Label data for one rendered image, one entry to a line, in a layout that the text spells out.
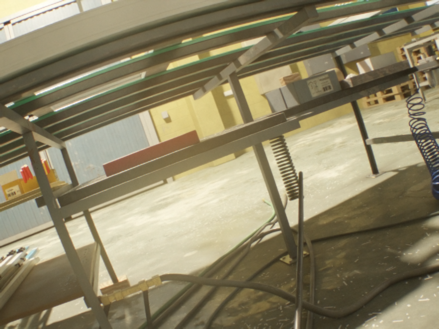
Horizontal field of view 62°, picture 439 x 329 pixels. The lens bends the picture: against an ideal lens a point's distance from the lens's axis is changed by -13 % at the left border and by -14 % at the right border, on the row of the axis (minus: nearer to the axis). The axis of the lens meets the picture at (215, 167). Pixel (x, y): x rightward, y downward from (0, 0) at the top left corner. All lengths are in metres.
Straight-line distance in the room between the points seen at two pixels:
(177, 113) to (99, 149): 1.55
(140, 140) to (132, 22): 6.52
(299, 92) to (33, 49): 1.19
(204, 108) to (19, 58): 6.46
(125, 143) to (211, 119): 1.56
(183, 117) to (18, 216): 3.51
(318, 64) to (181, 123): 3.00
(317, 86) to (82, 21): 1.19
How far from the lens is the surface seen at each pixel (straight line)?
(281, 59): 2.18
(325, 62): 8.56
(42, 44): 0.85
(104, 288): 2.19
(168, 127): 7.47
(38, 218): 7.46
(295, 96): 1.76
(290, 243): 1.72
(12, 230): 7.58
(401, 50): 9.20
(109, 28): 0.84
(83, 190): 1.19
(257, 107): 7.93
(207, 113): 7.21
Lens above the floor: 0.61
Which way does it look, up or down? 5 degrees down
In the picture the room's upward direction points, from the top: 20 degrees counter-clockwise
